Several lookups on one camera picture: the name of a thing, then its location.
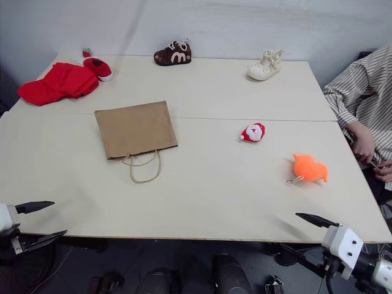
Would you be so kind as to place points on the red cloth garment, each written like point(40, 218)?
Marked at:
point(62, 82)

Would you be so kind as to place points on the black chair back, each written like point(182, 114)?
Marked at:
point(367, 55)

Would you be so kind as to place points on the small dark box with metal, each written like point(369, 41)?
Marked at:
point(274, 286)

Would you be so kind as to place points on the person's right forearm striped sleeve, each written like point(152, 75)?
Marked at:
point(344, 101)

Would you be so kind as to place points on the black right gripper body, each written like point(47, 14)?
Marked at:
point(332, 266)

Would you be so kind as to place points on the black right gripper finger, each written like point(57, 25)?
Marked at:
point(303, 258)
point(318, 220)

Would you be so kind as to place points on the person's right hand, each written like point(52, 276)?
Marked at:
point(364, 147)

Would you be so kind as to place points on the small dark brown box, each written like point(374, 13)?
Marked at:
point(107, 284)

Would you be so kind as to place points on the small santa plush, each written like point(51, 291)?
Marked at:
point(253, 132)

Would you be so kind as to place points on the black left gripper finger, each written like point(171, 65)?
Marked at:
point(39, 242)
point(33, 206)

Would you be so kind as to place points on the person in striped shirt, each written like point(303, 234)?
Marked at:
point(375, 79)

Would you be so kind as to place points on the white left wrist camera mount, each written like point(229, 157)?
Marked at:
point(6, 216)

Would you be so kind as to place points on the small thin handheld object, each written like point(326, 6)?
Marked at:
point(374, 165)

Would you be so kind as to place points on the brown baby shoe with laces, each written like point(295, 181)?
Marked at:
point(173, 56)

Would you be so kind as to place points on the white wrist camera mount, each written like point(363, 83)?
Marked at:
point(6, 216)
point(344, 245)

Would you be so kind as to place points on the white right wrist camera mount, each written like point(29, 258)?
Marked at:
point(344, 245)

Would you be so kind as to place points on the orange plush toy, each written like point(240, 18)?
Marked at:
point(307, 170)

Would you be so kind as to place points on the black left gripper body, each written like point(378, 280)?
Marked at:
point(7, 240)

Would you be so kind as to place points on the cream white baby shoe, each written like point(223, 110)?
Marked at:
point(264, 70)

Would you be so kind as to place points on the person's left hand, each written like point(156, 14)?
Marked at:
point(386, 173)

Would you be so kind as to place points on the red baby shoe white sole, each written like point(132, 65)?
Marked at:
point(99, 67)

